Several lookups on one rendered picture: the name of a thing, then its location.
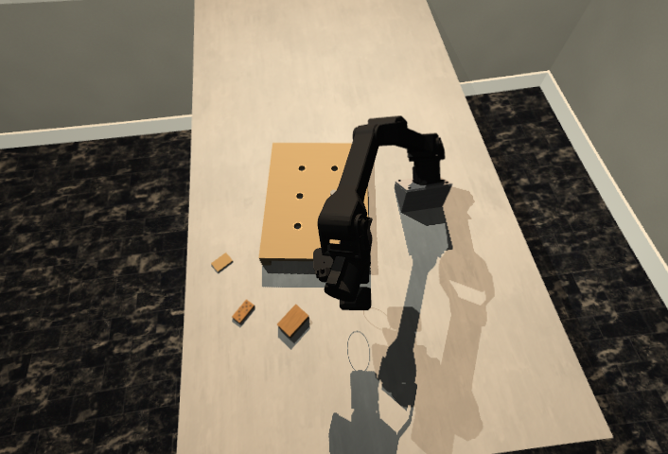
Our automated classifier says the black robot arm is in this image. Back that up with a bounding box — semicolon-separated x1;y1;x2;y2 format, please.
313;115;445;302

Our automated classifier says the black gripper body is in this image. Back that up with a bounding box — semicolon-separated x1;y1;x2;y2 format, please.
340;253;372;310

